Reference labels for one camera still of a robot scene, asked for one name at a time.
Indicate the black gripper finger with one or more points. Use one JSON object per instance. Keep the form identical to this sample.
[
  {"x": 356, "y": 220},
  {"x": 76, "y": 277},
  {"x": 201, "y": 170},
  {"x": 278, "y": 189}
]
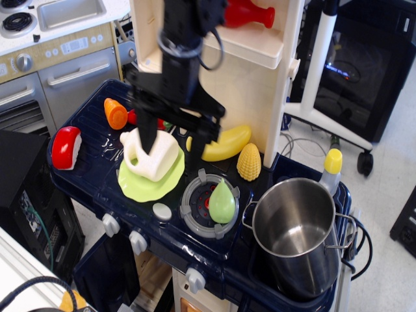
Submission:
[
  {"x": 147, "y": 124},
  {"x": 203, "y": 132}
]

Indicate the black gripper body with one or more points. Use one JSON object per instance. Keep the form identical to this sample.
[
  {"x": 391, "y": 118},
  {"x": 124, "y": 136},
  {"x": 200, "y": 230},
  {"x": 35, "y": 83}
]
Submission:
[{"x": 174, "y": 95}]

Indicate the red and white toy sushi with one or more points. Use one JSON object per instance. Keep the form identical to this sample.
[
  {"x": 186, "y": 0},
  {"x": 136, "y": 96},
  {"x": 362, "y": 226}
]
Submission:
[{"x": 66, "y": 146}]

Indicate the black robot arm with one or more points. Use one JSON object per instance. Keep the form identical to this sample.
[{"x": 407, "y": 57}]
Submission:
[{"x": 185, "y": 25}]

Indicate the stainless steel pot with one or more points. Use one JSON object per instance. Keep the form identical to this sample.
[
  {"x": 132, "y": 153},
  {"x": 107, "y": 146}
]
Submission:
[{"x": 294, "y": 224}]

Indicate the red toy chili pepper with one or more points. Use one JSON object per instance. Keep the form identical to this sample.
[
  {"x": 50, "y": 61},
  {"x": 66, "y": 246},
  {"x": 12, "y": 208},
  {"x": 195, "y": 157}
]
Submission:
[{"x": 132, "y": 119}]

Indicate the orange toy carrot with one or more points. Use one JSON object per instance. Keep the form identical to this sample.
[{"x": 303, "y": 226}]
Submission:
[{"x": 116, "y": 114}]

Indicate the yellow toy banana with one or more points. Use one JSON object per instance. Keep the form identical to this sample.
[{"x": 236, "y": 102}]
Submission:
[{"x": 228, "y": 144}]

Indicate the cream toy milk jug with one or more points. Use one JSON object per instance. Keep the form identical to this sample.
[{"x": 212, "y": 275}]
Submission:
[{"x": 152, "y": 165}]

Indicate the yellow toy corn cob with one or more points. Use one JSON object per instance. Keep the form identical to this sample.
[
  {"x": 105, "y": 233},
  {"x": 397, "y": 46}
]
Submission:
[{"x": 249, "y": 162}]

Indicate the cream toy kitchen shelf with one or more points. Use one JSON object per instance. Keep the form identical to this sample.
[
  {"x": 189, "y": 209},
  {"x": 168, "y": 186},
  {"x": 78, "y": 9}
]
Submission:
[{"x": 247, "y": 69}]

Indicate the light green toy plate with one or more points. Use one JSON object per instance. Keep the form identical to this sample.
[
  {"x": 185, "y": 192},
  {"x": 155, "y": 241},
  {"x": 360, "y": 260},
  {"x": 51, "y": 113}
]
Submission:
[{"x": 142, "y": 190}]

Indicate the light green toy pear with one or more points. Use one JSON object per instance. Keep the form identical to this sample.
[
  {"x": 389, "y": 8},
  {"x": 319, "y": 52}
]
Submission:
[{"x": 222, "y": 204}]

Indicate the grey toy stove burner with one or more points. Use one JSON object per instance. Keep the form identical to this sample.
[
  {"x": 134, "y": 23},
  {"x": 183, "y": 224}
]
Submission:
[{"x": 194, "y": 208}]

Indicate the navy blue toy kitchen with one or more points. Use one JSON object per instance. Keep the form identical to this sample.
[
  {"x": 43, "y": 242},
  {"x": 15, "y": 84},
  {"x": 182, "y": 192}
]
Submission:
[{"x": 235, "y": 268}]

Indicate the grey round toy button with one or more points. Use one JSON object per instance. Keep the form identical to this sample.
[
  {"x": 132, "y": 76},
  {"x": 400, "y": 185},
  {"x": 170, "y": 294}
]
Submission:
[{"x": 162, "y": 212}]

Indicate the red toy ketchup bottle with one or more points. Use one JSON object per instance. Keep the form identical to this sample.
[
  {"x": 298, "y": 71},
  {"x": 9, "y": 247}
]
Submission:
[{"x": 240, "y": 13}]

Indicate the grey toy knob left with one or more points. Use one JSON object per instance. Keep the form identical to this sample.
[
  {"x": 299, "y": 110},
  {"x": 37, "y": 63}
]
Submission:
[{"x": 110, "y": 224}]

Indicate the grey toy knob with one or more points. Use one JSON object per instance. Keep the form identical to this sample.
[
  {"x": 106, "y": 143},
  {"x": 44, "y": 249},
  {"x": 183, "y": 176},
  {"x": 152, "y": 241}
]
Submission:
[
  {"x": 110, "y": 224},
  {"x": 196, "y": 280},
  {"x": 138, "y": 243}
]

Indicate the grey toy knob middle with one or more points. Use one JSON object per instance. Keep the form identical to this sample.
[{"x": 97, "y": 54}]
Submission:
[{"x": 138, "y": 243}]

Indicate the yellow capped clear bottle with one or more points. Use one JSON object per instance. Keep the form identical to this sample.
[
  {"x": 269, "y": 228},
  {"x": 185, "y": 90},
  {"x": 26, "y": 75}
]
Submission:
[{"x": 331, "y": 174}]

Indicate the black computer case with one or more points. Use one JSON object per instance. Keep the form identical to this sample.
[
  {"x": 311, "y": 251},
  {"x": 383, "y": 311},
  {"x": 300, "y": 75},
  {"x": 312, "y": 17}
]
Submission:
[{"x": 33, "y": 210}]

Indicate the grey toy knob right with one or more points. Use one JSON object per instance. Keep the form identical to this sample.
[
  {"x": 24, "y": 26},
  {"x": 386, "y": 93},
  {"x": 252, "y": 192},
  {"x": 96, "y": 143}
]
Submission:
[{"x": 196, "y": 280}]

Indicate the black monitor screen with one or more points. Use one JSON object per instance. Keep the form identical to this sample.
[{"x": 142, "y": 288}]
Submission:
[{"x": 370, "y": 56}]

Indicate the yellow object bottom left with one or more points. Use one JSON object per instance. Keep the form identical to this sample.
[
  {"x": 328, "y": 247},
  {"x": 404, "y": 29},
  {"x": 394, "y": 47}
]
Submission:
[{"x": 67, "y": 304}]

